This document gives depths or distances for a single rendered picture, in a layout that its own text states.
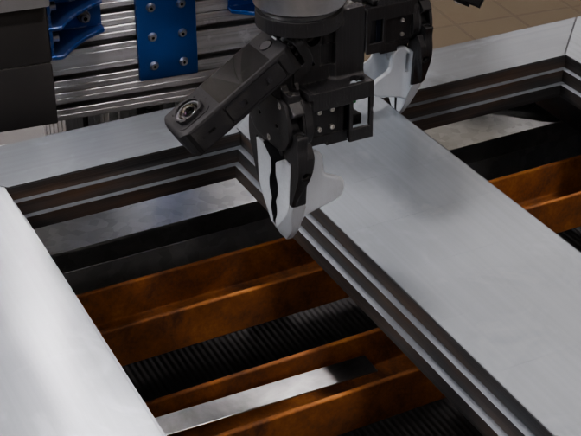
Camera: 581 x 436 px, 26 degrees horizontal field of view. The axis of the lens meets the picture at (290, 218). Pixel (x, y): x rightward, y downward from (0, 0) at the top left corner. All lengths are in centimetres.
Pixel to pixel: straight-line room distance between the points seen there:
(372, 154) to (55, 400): 49
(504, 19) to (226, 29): 219
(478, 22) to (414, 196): 267
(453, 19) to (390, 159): 261
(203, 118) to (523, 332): 33
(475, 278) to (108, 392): 35
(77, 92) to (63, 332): 78
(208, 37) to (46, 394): 91
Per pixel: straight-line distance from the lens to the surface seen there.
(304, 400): 129
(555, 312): 112
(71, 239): 156
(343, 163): 132
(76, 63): 180
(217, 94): 100
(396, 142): 137
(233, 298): 136
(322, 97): 102
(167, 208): 160
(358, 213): 124
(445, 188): 129
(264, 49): 101
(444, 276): 115
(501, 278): 116
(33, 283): 116
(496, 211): 126
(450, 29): 386
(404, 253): 118
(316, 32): 99
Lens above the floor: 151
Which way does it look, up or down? 32 degrees down
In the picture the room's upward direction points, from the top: straight up
